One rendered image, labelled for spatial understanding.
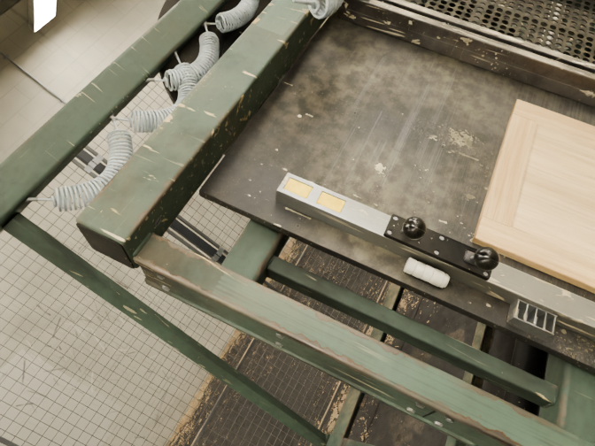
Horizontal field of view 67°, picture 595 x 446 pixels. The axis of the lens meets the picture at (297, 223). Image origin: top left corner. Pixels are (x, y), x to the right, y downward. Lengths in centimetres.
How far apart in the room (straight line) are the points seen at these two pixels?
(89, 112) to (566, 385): 128
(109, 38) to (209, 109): 535
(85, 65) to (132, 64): 454
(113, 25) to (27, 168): 513
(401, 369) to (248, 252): 36
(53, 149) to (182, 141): 53
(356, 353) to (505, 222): 42
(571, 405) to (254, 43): 94
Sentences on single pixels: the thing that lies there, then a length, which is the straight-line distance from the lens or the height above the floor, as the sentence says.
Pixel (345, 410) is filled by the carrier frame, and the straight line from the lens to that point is 192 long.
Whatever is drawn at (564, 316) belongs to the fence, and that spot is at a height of 123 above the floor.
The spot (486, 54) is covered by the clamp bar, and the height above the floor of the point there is 148.
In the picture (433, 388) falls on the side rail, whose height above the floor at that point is 139.
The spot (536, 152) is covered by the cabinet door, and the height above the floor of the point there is 131.
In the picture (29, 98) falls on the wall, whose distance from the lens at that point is 580.
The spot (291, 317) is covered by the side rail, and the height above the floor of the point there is 160.
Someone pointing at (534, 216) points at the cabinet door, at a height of 129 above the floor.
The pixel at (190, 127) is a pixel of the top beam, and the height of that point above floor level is 191.
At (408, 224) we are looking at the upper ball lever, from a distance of 73.
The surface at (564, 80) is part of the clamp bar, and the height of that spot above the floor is 131.
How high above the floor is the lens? 190
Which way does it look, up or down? 17 degrees down
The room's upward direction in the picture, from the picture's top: 50 degrees counter-clockwise
